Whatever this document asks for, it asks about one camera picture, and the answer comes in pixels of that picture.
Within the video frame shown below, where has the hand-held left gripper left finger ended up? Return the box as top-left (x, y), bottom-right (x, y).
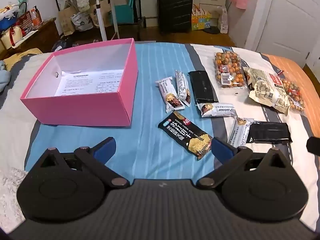
top-left (37, 137), bottom-right (131, 188)

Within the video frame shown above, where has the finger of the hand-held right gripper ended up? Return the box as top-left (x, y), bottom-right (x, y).
top-left (306, 136), bottom-right (320, 155)

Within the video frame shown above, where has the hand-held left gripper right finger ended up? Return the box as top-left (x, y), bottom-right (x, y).
top-left (196, 137), bottom-right (292, 189)

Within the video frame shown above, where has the white snack bar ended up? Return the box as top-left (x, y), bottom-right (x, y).
top-left (228, 116), bottom-right (254, 147)
top-left (174, 70), bottom-right (192, 107)
top-left (197, 102), bottom-right (237, 118)
top-left (155, 77), bottom-right (186, 113)

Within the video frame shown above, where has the black printed cracker packet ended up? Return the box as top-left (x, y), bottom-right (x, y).
top-left (158, 111), bottom-right (214, 160)

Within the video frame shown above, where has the black snack packet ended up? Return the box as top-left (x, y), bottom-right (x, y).
top-left (246, 121), bottom-right (292, 145)
top-left (187, 70), bottom-right (219, 104)

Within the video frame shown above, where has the pink cardboard box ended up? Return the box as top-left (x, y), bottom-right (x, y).
top-left (20, 38), bottom-right (139, 127)

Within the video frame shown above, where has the clear bag of coated peanuts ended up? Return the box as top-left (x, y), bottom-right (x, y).
top-left (281, 77), bottom-right (305, 113)

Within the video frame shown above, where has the beige snack bag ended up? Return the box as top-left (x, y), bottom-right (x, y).
top-left (244, 67), bottom-right (290, 116)

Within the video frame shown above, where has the clear tray of coated peanuts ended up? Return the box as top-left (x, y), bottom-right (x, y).
top-left (214, 51), bottom-right (247, 90)

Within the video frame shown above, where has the printed paper sheet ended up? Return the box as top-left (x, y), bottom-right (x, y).
top-left (54, 69), bottom-right (124, 97)

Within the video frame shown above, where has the white fluffy cloth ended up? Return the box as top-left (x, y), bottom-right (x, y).
top-left (0, 169), bottom-right (28, 230)

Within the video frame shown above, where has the black bag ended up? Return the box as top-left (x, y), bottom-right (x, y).
top-left (51, 39), bottom-right (75, 53)

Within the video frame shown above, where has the yellow pillow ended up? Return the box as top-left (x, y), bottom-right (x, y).
top-left (2, 47), bottom-right (43, 70)

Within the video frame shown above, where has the white door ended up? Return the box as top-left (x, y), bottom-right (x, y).
top-left (255, 0), bottom-right (320, 60)

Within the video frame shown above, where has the wooden nightstand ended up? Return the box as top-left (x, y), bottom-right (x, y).
top-left (15, 17), bottom-right (60, 53)

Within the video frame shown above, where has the white printed bag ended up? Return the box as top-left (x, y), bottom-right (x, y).
top-left (71, 11), bottom-right (94, 32)

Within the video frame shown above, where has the white patterned plastic bag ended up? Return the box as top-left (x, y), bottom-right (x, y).
top-left (217, 7), bottom-right (229, 34)

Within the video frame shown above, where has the brown paper bag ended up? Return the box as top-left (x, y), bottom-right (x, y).
top-left (59, 5), bottom-right (78, 36)
top-left (89, 4), bottom-right (112, 28)

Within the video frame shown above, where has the teal bag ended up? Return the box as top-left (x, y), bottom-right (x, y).
top-left (114, 0), bottom-right (135, 24)

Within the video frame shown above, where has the black suitcase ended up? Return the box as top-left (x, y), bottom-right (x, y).
top-left (157, 0), bottom-right (194, 34)

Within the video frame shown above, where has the orange juice bottle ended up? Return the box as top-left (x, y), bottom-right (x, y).
top-left (30, 6), bottom-right (42, 28)

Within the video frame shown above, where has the red box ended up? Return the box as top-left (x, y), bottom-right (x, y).
top-left (16, 11), bottom-right (33, 32)

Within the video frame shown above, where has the cream bag with red handles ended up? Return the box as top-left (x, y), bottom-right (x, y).
top-left (0, 26), bottom-right (27, 49)

